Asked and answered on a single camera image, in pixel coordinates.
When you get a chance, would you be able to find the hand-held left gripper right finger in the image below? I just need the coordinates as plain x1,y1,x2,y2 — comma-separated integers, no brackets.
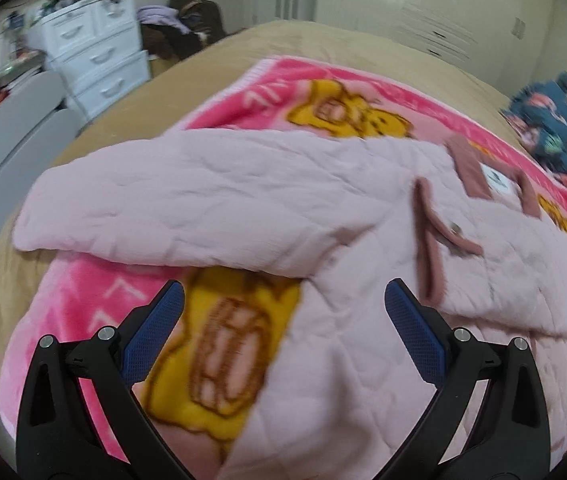
384,279,550,480

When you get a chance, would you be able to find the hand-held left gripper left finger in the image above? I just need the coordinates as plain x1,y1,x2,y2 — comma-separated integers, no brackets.
16,280,199,480

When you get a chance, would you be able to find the light pink quilted jacket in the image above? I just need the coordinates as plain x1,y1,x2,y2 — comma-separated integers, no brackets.
14,130,567,480

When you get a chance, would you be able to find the pink printed blanket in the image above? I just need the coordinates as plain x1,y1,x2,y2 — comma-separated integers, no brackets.
0,57,567,466

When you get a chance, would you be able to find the blue patterned quilt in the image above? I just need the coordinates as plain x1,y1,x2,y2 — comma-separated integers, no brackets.
501,71,567,226

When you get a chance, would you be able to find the bed with beige sheet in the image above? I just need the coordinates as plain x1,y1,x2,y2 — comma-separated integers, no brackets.
0,20,519,411

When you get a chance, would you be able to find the grey curved furniture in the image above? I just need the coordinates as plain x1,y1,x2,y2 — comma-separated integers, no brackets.
0,70,83,243

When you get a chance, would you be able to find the cardboard box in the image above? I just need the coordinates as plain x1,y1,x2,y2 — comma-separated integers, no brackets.
148,55,180,80

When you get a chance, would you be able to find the white drawer chest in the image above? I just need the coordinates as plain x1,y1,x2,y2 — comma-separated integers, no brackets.
26,0,152,121

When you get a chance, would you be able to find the purple cloth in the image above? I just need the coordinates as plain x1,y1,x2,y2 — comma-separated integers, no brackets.
138,5,189,32

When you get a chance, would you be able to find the white wardrobe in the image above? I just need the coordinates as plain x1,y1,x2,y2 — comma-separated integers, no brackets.
313,0,559,92

